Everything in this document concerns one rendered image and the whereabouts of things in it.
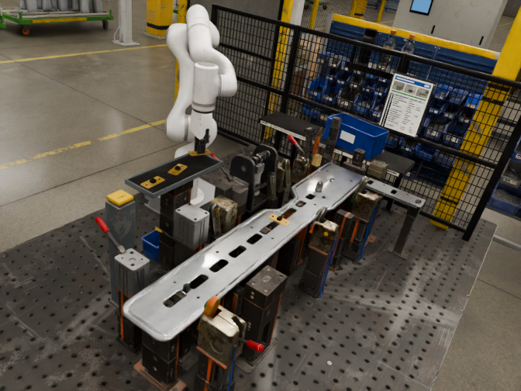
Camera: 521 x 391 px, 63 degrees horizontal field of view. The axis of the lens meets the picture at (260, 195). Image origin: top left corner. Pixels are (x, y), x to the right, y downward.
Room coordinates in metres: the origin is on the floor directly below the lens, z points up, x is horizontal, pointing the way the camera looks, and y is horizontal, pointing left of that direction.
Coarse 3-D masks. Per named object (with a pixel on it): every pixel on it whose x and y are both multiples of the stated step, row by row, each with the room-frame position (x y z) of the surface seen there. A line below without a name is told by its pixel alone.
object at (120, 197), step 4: (116, 192) 1.15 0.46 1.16; (120, 192) 1.15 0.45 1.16; (124, 192) 1.16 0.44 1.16; (108, 196) 1.12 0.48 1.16; (112, 196) 1.12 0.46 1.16; (116, 196) 1.13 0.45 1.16; (120, 196) 1.13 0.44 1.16; (124, 196) 1.13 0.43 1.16; (128, 196) 1.14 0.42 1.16; (132, 196) 1.14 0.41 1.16; (112, 200) 1.11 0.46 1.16; (116, 200) 1.11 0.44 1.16; (120, 200) 1.11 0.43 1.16; (124, 200) 1.11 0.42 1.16; (128, 200) 1.13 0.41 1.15; (116, 204) 1.10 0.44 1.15; (120, 204) 1.10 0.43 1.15
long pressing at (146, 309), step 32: (320, 192) 1.68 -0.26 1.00; (352, 192) 1.74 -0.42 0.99; (256, 224) 1.34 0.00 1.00; (288, 224) 1.38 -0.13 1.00; (192, 256) 1.09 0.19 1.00; (224, 256) 1.12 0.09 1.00; (256, 256) 1.15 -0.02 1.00; (160, 288) 0.93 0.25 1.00; (224, 288) 0.97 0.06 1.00; (160, 320) 0.80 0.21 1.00; (192, 320) 0.83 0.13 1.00
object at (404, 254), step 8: (408, 208) 1.74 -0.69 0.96; (408, 216) 1.74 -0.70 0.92; (416, 216) 1.72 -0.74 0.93; (408, 224) 1.73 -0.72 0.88; (400, 232) 1.74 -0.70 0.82; (408, 232) 1.72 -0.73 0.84; (400, 240) 1.73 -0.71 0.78; (392, 248) 1.77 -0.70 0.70; (400, 248) 1.73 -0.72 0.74; (400, 256) 1.71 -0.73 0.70; (408, 256) 1.72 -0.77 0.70
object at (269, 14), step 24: (192, 0) 4.39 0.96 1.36; (216, 0) 4.23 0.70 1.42; (240, 0) 4.08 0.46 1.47; (264, 0) 3.94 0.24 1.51; (288, 0) 3.79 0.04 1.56; (264, 24) 3.93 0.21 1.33; (216, 48) 4.21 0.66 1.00; (240, 48) 4.06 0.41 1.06; (264, 48) 3.92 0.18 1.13; (240, 72) 4.04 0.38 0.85; (264, 72) 3.90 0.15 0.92; (240, 96) 4.03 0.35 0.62; (240, 120) 4.03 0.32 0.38
